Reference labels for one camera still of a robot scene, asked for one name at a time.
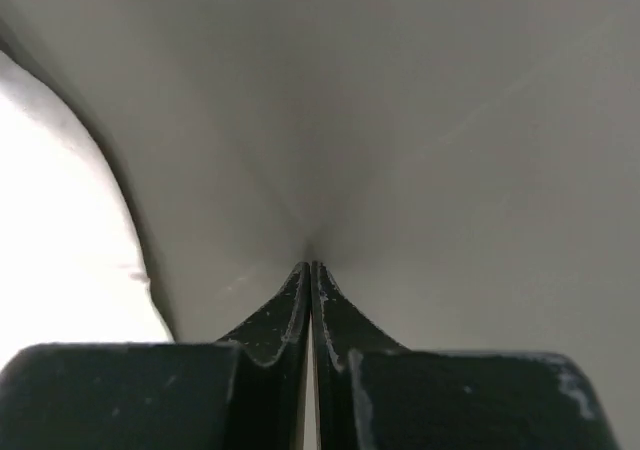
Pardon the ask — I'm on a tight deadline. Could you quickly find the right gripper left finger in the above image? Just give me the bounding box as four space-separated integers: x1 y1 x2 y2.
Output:
1 263 310 449

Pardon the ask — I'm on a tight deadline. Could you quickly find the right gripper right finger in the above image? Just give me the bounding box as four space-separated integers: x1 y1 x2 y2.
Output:
310 262 618 449

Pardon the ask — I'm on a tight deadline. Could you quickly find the white t-shirt red print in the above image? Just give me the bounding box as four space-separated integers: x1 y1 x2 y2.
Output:
1 56 172 362

